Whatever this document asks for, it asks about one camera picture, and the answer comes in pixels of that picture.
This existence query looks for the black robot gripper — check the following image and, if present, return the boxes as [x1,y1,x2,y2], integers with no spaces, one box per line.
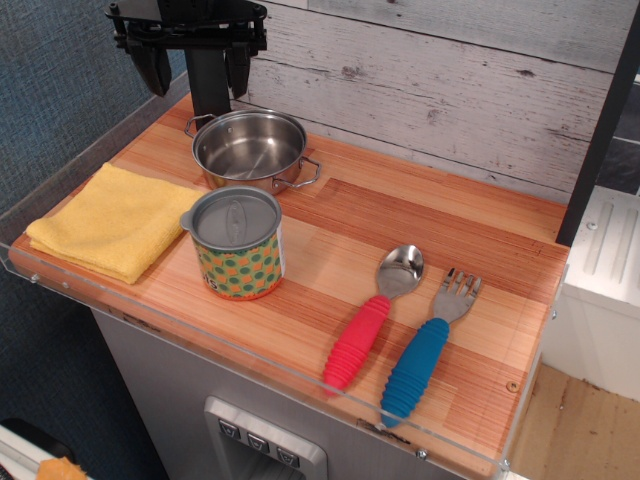
[105,0,267,99]

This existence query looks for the green orange patterned can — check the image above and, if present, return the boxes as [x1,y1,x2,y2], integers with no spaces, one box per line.
[180,186,286,301]

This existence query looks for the stainless steel pot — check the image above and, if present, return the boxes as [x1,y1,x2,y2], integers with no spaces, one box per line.
[184,109,322,195]

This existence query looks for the yellow folded cloth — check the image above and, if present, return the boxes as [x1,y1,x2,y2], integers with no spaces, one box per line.
[26,163,202,285]

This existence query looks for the grey dispenser button panel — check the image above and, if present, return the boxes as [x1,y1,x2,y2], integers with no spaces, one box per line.
[204,396,329,479]

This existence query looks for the orange object bottom left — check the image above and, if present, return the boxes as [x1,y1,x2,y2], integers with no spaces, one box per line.
[36,457,88,480]

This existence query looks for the white toy sink unit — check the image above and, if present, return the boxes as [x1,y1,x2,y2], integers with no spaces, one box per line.
[541,187,639,400]

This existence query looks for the black vertical post left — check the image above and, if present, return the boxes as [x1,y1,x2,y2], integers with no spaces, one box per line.
[185,49,231,116]

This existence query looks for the black vertical post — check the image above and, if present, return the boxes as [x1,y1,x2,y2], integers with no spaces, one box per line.
[185,49,231,116]
[556,7,639,247]

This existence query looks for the clear acrylic guard rail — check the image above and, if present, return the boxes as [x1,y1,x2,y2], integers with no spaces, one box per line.
[4,67,572,479]

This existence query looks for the red handled spoon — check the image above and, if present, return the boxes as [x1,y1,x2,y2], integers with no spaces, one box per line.
[323,244,424,391]

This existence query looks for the blue handled fork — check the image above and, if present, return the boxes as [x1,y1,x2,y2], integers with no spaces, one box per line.
[381,268,482,428]

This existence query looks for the black vertical post right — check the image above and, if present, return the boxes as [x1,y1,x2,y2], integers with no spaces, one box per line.
[556,7,639,247]

